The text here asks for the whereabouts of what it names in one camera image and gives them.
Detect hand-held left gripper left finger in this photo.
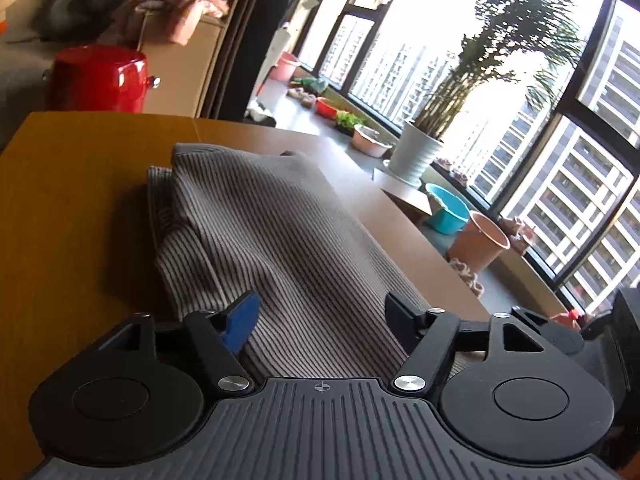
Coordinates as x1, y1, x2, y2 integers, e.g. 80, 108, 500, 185
97, 291, 262, 397

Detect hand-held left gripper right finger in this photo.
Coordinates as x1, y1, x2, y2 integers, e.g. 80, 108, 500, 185
384, 291, 546, 399

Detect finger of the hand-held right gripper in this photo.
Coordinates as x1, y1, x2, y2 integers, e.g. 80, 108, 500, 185
510, 306, 585, 361

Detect grey striped sweater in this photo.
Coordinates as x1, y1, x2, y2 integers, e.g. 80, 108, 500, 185
146, 142, 432, 379

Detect pink clothes pile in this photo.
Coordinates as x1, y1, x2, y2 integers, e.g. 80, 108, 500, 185
112, 0, 231, 47

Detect pink fluffy slipper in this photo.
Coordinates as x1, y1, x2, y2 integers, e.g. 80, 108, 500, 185
447, 257, 476, 281
462, 272, 486, 299

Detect pink plastic bucket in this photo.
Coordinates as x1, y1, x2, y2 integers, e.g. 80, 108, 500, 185
448, 211, 512, 274

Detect blue plastic basin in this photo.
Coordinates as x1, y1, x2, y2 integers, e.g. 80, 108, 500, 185
425, 183, 472, 235

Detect small wooden stool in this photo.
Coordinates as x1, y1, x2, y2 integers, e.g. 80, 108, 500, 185
372, 167, 437, 224

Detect small shoes on sill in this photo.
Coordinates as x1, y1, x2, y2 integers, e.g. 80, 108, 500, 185
435, 157, 471, 184

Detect white ribbed plant pot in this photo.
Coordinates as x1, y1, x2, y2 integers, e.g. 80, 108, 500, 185
388, 121, 445, 185

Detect pink basin with soil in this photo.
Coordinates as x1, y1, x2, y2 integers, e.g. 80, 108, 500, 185
352, 125, 394, 158

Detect tray of green sprouts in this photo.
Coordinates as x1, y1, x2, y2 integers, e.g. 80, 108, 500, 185
336, 111, 369, 135

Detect small pink shoes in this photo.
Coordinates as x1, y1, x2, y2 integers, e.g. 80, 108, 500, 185
288, 87, 319, 109

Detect green cloth heap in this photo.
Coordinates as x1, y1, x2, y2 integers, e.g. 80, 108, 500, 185
290, 77, 329, 96

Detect cardboard box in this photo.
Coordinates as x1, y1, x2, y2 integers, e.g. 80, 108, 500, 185
97, 10, 227, 119

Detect pink plastic basin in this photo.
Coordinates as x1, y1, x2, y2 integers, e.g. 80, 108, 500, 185
271, 51, 302, 83

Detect white upright vacuum cleaner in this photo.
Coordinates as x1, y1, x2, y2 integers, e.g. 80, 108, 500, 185
247, 24, 292, 128

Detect red pot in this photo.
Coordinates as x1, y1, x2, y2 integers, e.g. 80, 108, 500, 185
42, 45, 162, 114

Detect brown curtain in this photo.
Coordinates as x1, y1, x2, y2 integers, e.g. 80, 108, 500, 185
200, 0, 282, 122

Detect tall green palm plant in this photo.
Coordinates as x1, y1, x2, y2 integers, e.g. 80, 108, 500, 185
414, 0, 587, 142

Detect beige covered sofa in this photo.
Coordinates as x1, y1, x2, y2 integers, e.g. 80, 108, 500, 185
0, 0, 122, 154

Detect grey round pillow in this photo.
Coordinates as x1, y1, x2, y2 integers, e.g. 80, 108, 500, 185
37, 0, 114, 42

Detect black window frame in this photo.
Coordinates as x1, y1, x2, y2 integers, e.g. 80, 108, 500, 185
295, 0, 640, 312

